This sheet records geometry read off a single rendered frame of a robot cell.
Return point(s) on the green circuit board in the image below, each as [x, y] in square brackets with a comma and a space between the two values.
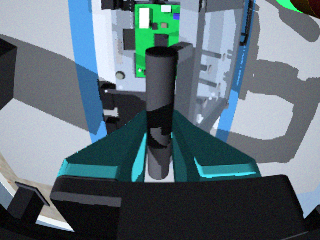
[155, 25]

